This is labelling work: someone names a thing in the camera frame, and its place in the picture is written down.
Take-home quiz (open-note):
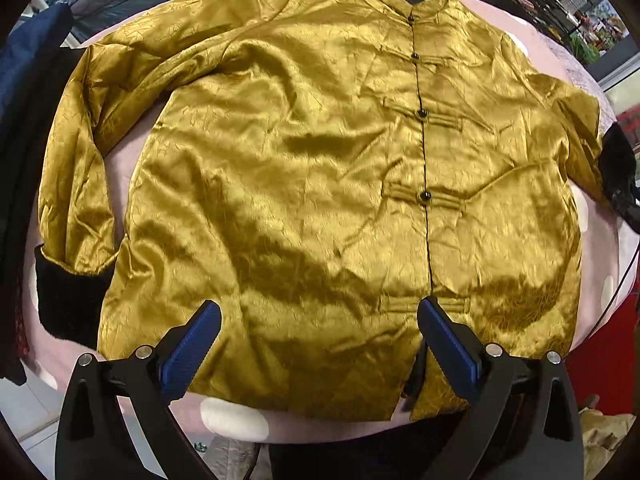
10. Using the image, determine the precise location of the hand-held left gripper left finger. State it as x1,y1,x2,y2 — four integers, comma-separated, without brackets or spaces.
56,300,223,480

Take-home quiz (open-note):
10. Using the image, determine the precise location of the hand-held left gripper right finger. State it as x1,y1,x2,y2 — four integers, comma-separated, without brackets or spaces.
416,296,585,480

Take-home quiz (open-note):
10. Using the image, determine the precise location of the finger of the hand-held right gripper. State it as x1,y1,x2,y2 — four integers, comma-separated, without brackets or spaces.
611,187,640,235

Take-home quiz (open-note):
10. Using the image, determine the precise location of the gold satin jacket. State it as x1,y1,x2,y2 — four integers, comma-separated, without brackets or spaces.
34,0,632,423

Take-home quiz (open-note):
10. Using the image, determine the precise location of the pink polka dot blanket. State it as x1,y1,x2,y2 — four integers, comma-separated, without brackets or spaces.
20,0,640,446

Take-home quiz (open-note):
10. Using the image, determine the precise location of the red cover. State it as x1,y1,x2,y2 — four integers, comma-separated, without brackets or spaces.
564,305,640,413

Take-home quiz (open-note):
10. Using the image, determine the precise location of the green leafy plant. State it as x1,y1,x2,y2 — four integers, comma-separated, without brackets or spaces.
570,32,608,63

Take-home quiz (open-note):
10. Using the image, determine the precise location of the crumpled beige cloth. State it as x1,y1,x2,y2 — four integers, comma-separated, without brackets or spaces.
581,406,638,480

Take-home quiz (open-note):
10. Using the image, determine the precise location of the dark navy cloth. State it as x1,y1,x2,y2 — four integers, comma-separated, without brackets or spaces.
0,2,76,386

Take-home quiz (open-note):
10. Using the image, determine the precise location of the thin black cable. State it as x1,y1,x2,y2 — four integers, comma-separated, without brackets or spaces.
575,237,640,353

